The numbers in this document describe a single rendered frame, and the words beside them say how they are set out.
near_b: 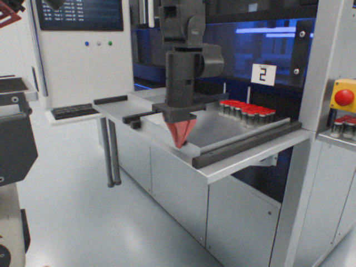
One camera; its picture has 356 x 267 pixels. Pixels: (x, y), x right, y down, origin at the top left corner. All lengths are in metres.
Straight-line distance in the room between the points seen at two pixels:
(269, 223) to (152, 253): 0.76
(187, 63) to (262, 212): 0.68
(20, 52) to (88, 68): 4.55
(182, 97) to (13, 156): 0.32
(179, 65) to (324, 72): 0.41
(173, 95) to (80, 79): 0.91
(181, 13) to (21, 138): 0.35
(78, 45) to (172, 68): 0.90
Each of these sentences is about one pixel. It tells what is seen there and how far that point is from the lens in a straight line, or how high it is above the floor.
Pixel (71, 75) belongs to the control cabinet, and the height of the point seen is 0.96.
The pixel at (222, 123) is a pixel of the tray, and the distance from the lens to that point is 0.74.
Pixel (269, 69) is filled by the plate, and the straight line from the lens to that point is 0.81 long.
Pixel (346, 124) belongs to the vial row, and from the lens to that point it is 0.76.
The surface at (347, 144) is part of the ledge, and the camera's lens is 0.74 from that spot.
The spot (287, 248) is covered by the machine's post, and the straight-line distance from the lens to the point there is 1.00.
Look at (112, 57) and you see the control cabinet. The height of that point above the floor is 1.04.
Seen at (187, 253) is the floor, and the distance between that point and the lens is 1.50.
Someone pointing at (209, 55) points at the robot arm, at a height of 1.09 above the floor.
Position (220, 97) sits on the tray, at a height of 0.90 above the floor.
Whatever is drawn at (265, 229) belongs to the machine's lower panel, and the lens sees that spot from 1.01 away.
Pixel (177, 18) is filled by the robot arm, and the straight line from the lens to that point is 0.46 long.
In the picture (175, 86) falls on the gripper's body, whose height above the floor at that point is 1.04.
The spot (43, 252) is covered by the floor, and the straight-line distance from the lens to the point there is 1.68.
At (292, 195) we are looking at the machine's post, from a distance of 0.87.
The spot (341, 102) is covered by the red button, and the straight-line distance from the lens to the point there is 0.69.
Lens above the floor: 1.12
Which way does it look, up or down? 21 degrees down
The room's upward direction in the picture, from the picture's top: straight up
